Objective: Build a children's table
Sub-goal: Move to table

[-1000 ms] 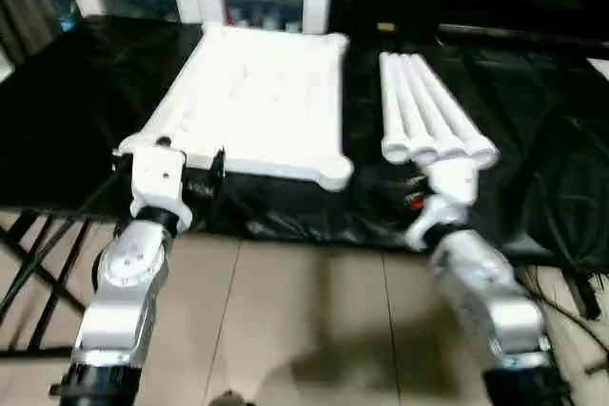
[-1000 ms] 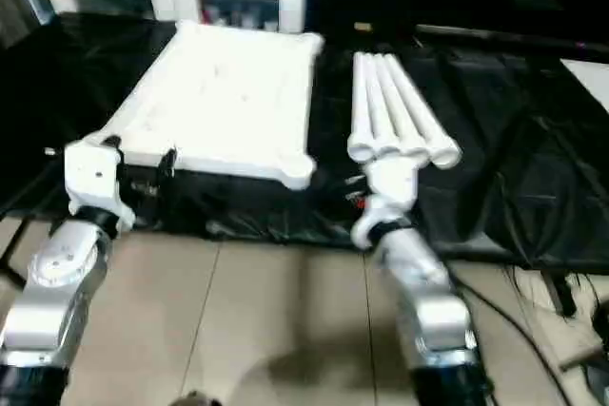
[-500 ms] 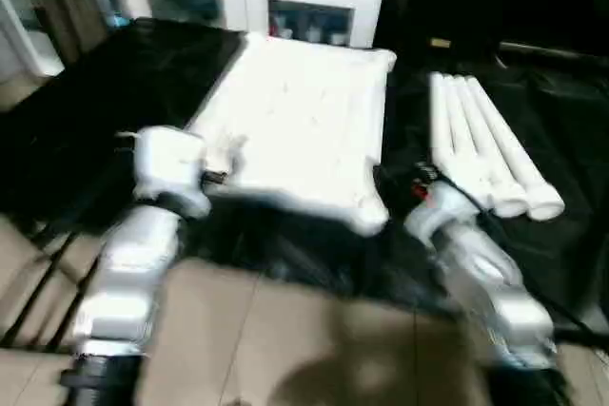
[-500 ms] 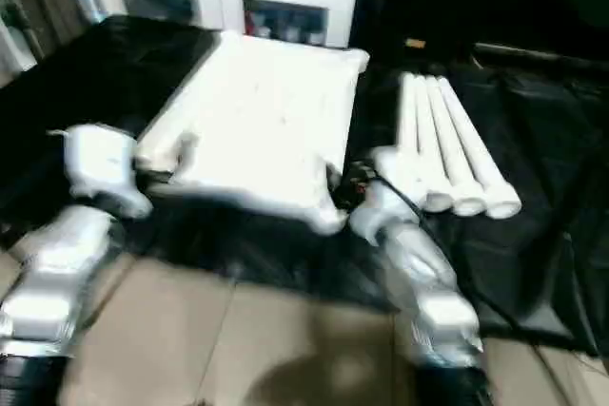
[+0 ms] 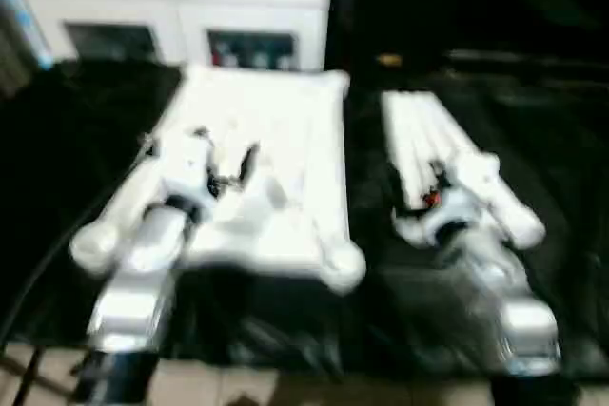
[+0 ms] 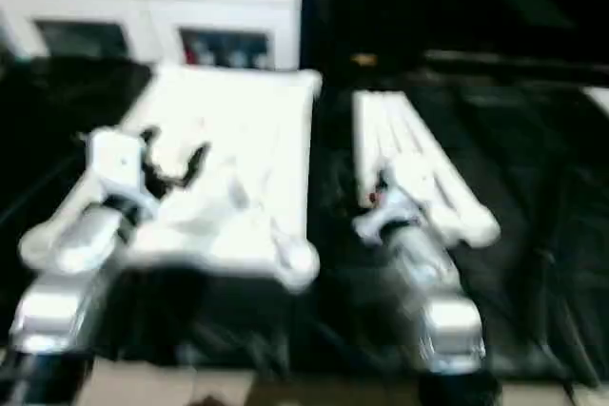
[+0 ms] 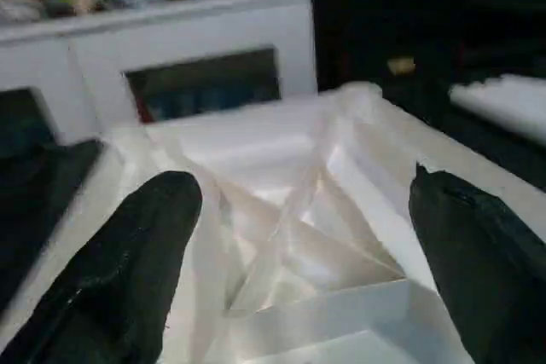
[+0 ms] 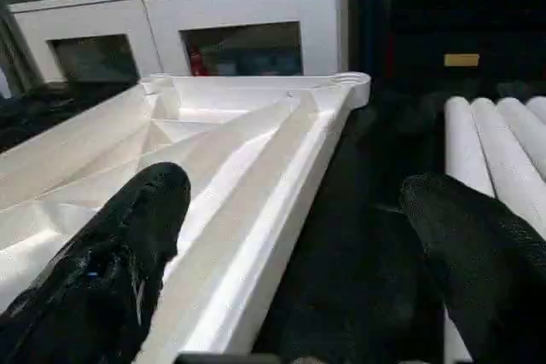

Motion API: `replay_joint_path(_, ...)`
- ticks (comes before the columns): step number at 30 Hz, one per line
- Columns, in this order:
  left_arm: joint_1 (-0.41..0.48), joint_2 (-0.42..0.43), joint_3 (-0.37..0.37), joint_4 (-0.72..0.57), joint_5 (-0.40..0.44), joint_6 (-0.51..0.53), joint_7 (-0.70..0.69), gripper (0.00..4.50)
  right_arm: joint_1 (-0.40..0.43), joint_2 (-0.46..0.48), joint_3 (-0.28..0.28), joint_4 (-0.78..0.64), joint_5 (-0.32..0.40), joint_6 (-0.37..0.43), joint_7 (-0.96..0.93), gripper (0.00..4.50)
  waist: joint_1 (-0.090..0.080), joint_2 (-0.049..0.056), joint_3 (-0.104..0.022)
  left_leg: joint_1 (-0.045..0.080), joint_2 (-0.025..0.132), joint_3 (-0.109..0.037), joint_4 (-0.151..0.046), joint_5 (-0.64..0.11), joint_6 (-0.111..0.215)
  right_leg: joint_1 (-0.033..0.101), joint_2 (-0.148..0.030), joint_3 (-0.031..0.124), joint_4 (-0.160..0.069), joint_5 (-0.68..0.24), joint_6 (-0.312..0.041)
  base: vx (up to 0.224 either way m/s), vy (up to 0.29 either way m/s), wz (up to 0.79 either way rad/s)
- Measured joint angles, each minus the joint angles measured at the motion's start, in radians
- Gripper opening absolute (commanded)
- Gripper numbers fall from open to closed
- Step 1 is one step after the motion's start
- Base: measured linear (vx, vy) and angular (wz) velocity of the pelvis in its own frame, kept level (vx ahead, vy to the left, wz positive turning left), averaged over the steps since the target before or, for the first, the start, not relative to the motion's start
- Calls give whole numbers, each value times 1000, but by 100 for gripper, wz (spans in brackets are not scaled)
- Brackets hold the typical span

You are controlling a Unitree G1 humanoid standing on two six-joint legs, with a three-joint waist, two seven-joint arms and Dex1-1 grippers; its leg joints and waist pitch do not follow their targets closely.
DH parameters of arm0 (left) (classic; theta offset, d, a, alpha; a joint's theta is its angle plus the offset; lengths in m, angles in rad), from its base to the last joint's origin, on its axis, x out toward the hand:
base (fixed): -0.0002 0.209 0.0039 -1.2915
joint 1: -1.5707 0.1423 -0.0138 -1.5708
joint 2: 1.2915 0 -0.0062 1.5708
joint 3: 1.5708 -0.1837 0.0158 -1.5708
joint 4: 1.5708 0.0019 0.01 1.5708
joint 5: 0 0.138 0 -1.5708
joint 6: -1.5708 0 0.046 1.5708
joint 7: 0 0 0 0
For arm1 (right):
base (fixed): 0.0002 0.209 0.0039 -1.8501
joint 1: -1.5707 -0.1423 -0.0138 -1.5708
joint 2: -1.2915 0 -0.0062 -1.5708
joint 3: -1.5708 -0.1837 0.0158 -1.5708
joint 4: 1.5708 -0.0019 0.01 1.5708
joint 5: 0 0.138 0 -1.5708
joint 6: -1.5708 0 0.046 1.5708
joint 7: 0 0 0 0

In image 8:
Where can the white cabinet with glass doors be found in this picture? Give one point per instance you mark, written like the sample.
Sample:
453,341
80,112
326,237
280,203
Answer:
239,1

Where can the small tan label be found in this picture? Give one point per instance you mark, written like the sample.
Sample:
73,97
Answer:
460,60

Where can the white plastic table top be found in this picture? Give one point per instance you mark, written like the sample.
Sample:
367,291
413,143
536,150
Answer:
239,159

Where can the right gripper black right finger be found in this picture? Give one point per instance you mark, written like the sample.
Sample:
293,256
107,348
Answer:
490,274

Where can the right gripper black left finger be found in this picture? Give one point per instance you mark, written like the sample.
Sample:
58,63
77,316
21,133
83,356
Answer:
106,274

